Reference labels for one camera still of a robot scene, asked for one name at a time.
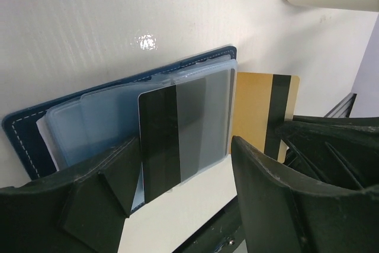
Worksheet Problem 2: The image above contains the gold striped credit card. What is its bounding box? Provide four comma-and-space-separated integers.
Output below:
232, 72, 300, 163

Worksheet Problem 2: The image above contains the aluminium frame rail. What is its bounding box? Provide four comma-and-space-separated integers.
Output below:
325, 93, 356, 118

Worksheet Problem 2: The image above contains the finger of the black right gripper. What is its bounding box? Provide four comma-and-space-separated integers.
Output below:
275, 116, 378, 190

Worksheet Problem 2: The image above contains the blue leather card holder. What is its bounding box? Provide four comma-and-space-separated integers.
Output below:
1, 45, 239, 215

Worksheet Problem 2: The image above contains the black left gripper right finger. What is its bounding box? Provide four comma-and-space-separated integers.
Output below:
231, 136, 378, 252

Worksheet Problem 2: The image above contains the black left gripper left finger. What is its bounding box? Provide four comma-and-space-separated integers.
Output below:
1, 137, 141, 252

